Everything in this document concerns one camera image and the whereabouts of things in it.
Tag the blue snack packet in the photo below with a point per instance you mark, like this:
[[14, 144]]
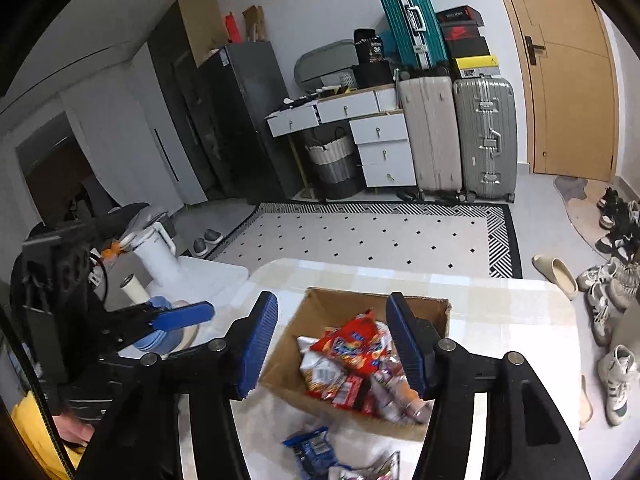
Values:
[[310, 452]]

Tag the grey oval tub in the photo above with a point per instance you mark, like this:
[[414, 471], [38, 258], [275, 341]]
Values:
[[320, 62]]

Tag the brown cardboard box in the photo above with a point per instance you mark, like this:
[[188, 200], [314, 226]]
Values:
[[320, 310]]

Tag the teal suitcase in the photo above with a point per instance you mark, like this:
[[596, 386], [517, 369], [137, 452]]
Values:
[[412, 20]]

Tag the black white patterned rug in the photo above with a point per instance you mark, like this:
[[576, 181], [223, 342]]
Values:
[[380, 235]]

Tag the beige suitcase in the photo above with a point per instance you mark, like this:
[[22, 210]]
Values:
[[430, 135]]

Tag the grey slipper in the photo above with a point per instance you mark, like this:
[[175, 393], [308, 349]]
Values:
[[213, 236], [201, 246]]

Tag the white paper cup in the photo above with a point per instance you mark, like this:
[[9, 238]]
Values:
[[134, 289]]

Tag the wooden door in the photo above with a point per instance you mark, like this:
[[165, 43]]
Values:
[[565, 70]]

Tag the yellow black shoe box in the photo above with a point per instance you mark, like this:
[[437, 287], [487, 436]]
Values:
[[475, 67]]

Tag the person's left hand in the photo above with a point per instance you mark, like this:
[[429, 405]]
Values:
[[75, 427]]

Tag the plain black shoe box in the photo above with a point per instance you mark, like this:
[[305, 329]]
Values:
[[469, 49]]

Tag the clear plastic snack bag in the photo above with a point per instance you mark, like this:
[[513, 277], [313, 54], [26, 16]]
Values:
[[370, 467]]

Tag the black red shoe box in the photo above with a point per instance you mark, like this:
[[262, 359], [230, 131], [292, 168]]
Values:
[[460, 31]]

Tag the beige slipper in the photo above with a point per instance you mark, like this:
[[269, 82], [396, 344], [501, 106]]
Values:
[[555, 275], [586, 405]]

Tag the red and silver snack bag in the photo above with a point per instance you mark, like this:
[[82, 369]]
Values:
[[322, 377]]

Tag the white wardrobe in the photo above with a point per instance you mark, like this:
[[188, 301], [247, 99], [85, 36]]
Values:
[[135, 125]]

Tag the blue bowl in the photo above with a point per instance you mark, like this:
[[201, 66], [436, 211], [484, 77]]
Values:
[[150, 344]]

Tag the person's left forearm yellow sleeve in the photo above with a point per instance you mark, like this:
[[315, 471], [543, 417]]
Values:
[[37, 430]]

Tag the black bag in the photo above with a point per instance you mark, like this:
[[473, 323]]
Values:
[[372, 57]]

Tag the black refrigerator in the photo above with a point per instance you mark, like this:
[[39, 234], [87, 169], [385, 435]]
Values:
[[245, 120]]

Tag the brown paper bag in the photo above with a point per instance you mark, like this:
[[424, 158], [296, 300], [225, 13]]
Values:
[[254, 22]]

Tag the white kettle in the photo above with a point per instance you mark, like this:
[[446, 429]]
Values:
[[157, 255]]

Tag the red cookie snack packet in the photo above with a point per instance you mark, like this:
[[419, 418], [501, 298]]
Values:
[[350, 392]]

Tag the tall dark cabinet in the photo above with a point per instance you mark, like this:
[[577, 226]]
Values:
[[170, 85]]

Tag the striped laundry basket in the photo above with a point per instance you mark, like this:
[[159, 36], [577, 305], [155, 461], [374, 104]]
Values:
[[332, 165]]

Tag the flat cardboard carton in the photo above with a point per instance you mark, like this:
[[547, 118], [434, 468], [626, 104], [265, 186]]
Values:
[[202, 25]]

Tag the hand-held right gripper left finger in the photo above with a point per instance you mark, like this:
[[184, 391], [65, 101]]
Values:
[[257, 345]]

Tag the brown grey doormat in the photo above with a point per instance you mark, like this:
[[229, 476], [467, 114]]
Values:
[[585, 205]]

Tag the silver suitcase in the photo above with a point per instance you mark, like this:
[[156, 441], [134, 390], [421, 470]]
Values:
[[485, 135]]

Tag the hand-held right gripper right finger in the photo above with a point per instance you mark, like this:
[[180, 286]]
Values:
[[406, 345]]

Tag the large red chip bag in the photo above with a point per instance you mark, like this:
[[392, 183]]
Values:
[[352, 345]]

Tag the white side table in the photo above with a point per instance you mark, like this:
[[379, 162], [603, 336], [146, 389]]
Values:
[[222, 275]]

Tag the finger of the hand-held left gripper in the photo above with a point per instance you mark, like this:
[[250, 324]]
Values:
[[185, 316]]

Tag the row of sneakers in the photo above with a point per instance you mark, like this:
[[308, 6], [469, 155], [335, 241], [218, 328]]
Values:
[[615, 310]]

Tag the white drawer desk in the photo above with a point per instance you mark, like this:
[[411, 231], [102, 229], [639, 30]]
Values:
[[385, 145]]

